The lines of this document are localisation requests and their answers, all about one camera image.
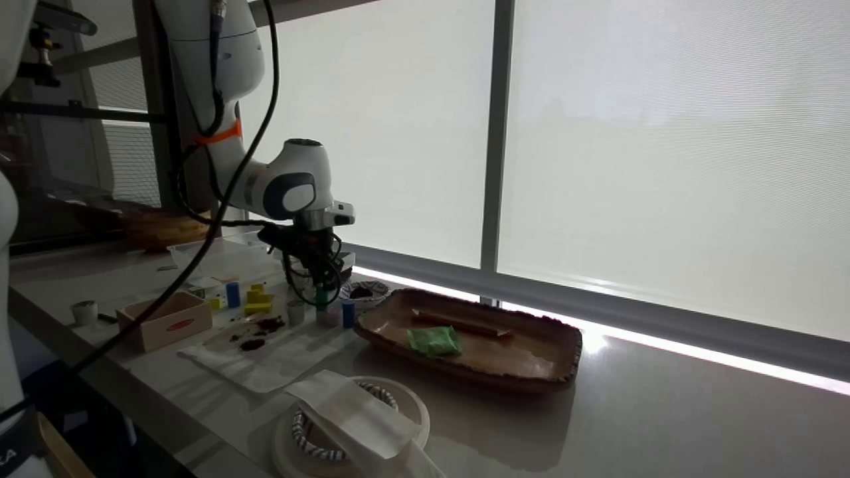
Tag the blue cylinder block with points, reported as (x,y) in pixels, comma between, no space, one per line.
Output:
(231,297)

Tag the white paper sheet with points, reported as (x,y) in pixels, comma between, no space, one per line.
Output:
(265,363)

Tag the small wooden box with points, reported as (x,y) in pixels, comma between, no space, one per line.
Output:
(175,321)

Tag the yellow block stack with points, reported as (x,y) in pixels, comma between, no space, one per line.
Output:
(257,301)

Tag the small white cup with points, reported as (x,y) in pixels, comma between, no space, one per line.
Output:
(82,311)

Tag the green candy packet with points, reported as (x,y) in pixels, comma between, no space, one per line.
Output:
(433,341)

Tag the white folded napkin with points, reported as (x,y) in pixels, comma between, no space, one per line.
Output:
(366,428)

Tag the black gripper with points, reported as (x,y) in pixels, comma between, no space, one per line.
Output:
(317,250)

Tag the small dark bowl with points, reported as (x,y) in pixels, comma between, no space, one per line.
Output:
(365,294)

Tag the brown wooden tray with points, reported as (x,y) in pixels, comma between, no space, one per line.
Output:
(539,358)

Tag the brown wrapped stick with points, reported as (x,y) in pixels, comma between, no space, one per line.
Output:
(473,329)

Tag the woven basket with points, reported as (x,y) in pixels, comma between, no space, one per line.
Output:
(159,229)

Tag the white paper plate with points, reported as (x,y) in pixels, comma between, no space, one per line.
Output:
(303,450)

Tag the window frame post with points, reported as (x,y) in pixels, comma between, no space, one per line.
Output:
(496,134)

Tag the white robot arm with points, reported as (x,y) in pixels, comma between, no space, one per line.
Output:
(218,57)

